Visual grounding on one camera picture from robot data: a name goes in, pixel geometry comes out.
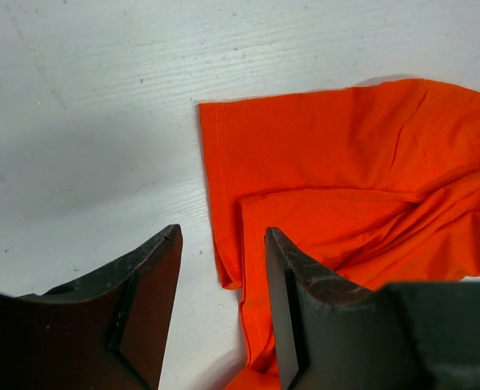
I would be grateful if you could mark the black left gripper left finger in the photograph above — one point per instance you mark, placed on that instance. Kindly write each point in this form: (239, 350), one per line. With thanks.
(104, 330)

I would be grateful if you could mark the orange t-shirt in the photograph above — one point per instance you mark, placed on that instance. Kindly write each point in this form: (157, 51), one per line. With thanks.
(379, 183)

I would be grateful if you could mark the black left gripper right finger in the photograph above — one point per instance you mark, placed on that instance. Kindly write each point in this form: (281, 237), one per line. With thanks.
(331, 333)

